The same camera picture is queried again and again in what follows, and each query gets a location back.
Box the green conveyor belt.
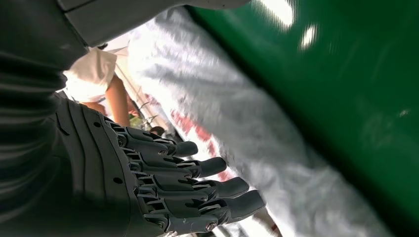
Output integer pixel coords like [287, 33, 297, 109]
[186, 0, 419, 237]

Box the person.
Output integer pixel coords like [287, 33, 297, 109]
[62, 45, 141, 128]

